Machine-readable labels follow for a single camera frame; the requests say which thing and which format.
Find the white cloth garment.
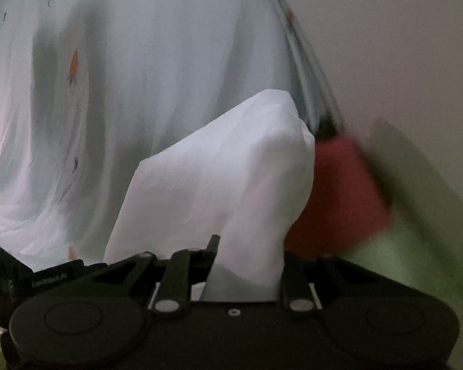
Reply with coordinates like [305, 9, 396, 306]
[103, 88, 317, 302]

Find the red cloth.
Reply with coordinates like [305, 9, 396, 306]
[285, 131, 395, 257]

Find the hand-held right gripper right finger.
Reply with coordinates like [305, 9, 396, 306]
[280, 250, 376, 315]

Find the pale blue printed bedsheet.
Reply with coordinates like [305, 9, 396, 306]
[0, 0, 345, 267]

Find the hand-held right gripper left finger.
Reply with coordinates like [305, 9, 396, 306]
[87, 234, 221, 316]

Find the green cloth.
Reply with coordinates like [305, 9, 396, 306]
[346, 119, 463, 317]

